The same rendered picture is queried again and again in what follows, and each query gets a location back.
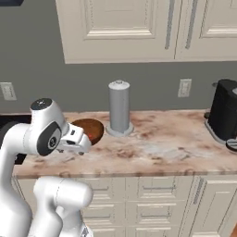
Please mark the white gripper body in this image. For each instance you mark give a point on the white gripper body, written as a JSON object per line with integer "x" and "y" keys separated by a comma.
{"x": 78, "y": 142}

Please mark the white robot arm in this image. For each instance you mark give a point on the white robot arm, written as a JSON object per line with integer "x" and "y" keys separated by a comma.
{"x": 18, "y": 148}

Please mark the brown wooden bowl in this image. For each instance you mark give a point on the brown wooden bowl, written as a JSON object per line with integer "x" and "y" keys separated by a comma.
{"x": 91, "y": 128}

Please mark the cream drawer front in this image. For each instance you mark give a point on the cream drawer front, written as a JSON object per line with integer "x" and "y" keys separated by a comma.
{"x": 159, "y": 188}
{"x": 152, "y": 232}
{"x": 108, "y": 232}
{"x": 155, "y": 213}
{"x": 108, "y": 189}
{"x": 108, "y": 213}

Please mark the grey paper towel holder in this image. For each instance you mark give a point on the grey paper towel holder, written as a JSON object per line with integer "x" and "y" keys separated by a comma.
{"x": 119, "y": 105}

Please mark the black hob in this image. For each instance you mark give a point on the black hob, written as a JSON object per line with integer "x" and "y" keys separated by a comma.
{"x": 12, "y": 121}

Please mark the cream base cupboard door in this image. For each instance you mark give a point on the cream base cupboard door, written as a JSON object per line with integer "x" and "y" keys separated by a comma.
{"x": 216, "y": 206}

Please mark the black coffee machine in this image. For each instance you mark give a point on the black coffee machine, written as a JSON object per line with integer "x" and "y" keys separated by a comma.
{"x": 225, "y": 111}

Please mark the dark extractor hood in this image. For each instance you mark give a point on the dark extractor hood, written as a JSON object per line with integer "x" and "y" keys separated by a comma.
{"x": 10, "y": 2}

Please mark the white wall socket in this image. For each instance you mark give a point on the white wall socket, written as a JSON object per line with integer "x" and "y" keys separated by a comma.
{"x": 8, "y": 91}
{"x": 184, "y": 88}

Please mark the cream wall cupboard door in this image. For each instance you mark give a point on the cream wall cupboard door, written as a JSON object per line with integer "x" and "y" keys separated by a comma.
{"x": 216, "y": 31}
{"x": 117, "y": 27}

